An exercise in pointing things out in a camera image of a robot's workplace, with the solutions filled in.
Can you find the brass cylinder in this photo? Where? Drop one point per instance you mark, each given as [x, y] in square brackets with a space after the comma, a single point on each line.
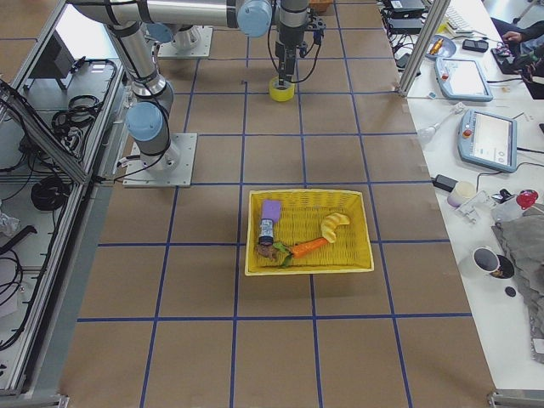
[436, 46]

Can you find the yellow toy banana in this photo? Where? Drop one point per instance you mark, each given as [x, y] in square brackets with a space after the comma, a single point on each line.
[330, 223]

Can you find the white light bulb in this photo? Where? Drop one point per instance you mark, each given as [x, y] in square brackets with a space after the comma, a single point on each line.
[425, 135]

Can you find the near teach pendant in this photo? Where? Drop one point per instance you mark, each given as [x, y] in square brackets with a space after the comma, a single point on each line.
[488, 140]

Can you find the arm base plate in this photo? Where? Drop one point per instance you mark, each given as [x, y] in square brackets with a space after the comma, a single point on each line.
[191, 43]
[174, 169]

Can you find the yellow tape roll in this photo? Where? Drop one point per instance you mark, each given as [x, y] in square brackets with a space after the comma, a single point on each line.
[280, 92]

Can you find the brown toy piece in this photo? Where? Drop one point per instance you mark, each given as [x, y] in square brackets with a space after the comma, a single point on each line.
[268, 251]

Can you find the black white mug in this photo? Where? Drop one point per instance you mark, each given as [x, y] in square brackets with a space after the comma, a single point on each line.
[492, 264]

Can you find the lavender white cup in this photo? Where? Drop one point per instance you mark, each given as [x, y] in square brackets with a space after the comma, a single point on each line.
[461, 192]

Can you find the far teach pendant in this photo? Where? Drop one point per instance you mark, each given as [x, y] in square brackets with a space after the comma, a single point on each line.
[462, 79]

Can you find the purple sponge block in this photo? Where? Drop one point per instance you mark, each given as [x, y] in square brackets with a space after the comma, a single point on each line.
[271, 210]

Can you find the teach pendant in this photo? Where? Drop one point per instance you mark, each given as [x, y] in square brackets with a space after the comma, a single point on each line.
[462, 79]
[488, 140]

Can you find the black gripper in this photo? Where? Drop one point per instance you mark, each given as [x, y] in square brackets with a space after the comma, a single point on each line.
[286, 50]

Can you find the black power adapter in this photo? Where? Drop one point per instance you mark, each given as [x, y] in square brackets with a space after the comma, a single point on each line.
[444, 183]

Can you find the small labelled bottle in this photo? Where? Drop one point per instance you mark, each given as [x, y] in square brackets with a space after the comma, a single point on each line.
[266, 232]

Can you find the blue plate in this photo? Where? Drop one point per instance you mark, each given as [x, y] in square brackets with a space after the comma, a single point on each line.
[448, 49]

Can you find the yellow plastic basket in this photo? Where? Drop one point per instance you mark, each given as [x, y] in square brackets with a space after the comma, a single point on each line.
[301, 214]

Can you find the grey cloth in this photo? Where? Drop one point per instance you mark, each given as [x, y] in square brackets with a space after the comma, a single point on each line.
[521, 240]

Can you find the aluminium frame post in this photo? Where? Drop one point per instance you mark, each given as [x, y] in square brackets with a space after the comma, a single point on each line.
[435, 16]

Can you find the orange toy carrot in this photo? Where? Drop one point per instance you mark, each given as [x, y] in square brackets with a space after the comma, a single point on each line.
[300, 250]

